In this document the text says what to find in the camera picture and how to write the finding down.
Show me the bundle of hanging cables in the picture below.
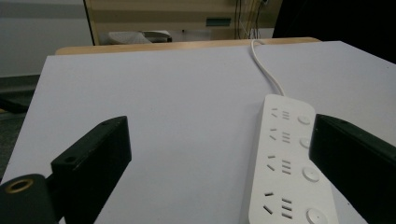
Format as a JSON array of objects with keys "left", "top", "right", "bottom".
[{"left": 233, "top": 0, "right": 269, "bottom": 40}]

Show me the white cloth bundle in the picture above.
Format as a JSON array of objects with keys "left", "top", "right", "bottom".
[{"left": 106, "top": 30, "right": 173, "bottom": 45}]

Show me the white power strip cable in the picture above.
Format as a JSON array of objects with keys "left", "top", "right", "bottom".
[{"left": 250, "top": 38, "right": 286, "bottom": 97}]

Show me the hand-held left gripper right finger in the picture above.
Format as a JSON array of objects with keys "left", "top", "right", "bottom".
[{"left": 308, "top": 113, "right": 396, "bottom": 224}]

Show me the white power strip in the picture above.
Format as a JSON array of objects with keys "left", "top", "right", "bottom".
[{"left": 247, "top": 93, "right": 340, "bottom": 224}]

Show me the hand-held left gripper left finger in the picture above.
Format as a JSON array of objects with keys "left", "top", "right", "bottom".
[{"left": 50, "top": 116, "right": 133, "bottom": 224}]

